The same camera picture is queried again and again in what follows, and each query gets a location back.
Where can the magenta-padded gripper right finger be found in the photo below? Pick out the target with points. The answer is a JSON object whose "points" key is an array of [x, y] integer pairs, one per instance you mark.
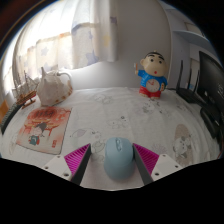
{"points": [[146, 158]]}

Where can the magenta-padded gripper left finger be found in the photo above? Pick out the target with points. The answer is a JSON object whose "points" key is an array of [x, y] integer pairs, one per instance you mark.
{"points": [[77, 158]]}

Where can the light blue computer mouse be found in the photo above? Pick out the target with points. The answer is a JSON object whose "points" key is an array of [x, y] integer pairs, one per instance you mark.
{"points": [[119, 160]]}

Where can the red cartoon print mouse pad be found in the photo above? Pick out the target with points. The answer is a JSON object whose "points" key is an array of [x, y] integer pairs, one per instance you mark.
{"points": [[43, 130]]}

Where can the white printed tablecloth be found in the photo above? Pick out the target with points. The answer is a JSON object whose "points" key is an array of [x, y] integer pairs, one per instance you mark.
{"points": [[133, 113]]}

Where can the large white conch shell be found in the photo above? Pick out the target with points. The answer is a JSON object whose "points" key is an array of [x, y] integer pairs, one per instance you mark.
{"points": [[51, 90]]}

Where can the black computer keyboard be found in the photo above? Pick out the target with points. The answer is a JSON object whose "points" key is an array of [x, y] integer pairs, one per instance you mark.
{"points": [[10, 118]]}

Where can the cartoon boy figurine clock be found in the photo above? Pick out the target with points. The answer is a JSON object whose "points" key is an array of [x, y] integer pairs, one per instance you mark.
{"points": [[152, 78]]}

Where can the wooden model sailing ship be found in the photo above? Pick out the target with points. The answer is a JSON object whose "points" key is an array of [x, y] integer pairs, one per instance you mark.
{"points": [[26, 93]]}

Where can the orange chair back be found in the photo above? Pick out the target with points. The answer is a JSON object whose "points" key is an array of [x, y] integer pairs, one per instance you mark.
{"points": [[3, 111]]}

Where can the black computer monitor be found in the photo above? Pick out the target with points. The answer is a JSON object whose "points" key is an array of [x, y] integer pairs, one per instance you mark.
{"points": [[211, 83]]}

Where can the white star print curtain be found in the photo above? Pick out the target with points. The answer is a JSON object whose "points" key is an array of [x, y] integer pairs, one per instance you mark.
{"points": [[76, 36]]}

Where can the white wall shelf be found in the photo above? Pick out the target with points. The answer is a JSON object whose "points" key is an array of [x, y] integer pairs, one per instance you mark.
{"points": [[191, 35]]}

